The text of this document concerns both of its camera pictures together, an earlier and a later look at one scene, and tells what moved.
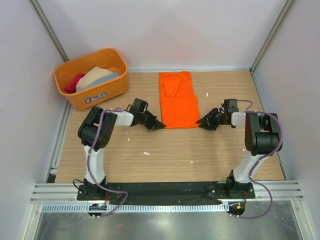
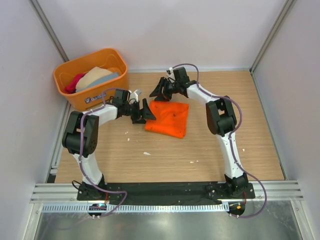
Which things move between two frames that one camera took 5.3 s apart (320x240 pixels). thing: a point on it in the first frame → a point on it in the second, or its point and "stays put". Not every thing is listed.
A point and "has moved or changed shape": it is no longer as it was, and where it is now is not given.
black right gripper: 208,118 → 157,91
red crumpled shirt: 71,87 stays put
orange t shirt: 179,106 has moved or changed shape
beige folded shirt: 94,75 stays put
